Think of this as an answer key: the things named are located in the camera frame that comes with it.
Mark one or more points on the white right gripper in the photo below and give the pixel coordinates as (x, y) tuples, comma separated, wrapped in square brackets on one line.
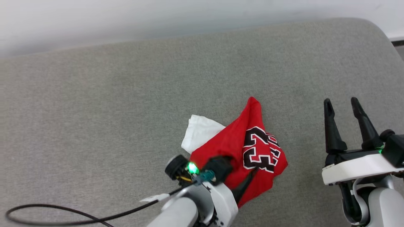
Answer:
[(356, 165)]

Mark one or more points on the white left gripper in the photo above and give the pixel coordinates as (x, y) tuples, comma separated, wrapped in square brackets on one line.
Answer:
[(224, 201)]

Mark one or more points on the red basketball jersey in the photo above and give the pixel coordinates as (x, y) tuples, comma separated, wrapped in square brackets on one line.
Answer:
[(230, 142)]

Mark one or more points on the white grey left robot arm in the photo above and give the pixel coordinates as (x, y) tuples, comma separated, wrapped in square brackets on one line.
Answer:
[(180, 211)]

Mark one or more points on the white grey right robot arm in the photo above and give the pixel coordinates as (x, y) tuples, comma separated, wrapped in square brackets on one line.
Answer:
[(382, 201)]

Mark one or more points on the grey fabric sofa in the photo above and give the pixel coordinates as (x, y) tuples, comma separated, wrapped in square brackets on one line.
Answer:
[(94, 110)]

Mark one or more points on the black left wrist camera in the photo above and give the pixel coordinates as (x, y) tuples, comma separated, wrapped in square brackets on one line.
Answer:
[(217, 167)]

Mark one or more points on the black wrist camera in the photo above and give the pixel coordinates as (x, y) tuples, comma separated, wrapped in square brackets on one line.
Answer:
[(394, 148), (217, 167)]

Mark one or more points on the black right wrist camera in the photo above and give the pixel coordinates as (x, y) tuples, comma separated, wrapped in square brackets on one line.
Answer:
[(394, 148)]

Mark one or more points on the dark wall baseboard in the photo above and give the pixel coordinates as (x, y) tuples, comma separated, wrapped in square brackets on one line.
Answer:
[(398, 43)]

